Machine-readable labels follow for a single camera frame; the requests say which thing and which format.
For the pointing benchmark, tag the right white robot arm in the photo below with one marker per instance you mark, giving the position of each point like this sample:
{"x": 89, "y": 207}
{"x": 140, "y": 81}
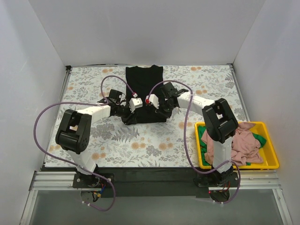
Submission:
{"x": 219, "y": 120}

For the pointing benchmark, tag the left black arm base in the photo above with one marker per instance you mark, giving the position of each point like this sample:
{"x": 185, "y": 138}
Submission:
{"x": 91, "y": 181}

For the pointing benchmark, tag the yellow plastic bin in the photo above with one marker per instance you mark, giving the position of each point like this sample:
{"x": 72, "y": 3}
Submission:
{"x": 267, "y": 152}

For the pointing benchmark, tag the green t shirt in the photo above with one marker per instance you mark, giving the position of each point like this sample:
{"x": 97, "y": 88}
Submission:
{"x": 261, "y": 140}

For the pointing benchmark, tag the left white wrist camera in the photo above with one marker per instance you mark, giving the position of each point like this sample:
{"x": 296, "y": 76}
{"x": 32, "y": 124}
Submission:
{"x": 135, "y": 103}

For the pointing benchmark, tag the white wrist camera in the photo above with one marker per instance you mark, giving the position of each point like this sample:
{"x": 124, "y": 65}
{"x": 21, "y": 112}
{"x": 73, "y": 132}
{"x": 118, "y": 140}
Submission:
{"x": 152, "y": 100}
{"x": 135, "y": 103}

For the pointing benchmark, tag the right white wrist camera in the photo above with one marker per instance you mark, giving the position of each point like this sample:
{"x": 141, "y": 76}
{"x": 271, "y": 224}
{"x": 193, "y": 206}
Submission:
{"x": 152, "y": 100}

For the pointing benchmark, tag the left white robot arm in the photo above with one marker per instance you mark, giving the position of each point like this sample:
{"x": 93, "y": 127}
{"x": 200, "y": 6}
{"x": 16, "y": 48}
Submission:
{"x": 73, "y": 134}

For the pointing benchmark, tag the floral table mat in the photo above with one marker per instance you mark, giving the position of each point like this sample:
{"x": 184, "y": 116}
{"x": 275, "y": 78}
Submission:
{"x": 113, "y": 143}

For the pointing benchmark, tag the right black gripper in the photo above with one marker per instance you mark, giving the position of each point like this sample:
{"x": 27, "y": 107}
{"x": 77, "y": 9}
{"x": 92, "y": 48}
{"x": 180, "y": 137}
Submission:
{"x": 161, "y": 110}

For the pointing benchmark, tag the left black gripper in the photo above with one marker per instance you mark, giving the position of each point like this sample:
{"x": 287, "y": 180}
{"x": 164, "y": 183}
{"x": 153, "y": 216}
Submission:
{"x": 128, "y": 115}

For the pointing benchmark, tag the pink t shirt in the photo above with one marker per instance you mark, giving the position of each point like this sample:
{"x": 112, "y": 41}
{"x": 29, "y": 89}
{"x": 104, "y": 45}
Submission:
{"x": 248, "y": 145}

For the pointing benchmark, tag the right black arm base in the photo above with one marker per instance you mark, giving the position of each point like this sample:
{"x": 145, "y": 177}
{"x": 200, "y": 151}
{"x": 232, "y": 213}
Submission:
{"x": 226, "y": 179}

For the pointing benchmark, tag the black t shirt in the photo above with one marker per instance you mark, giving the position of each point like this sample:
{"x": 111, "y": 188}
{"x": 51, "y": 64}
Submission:
{"x": 141, "y": 81}

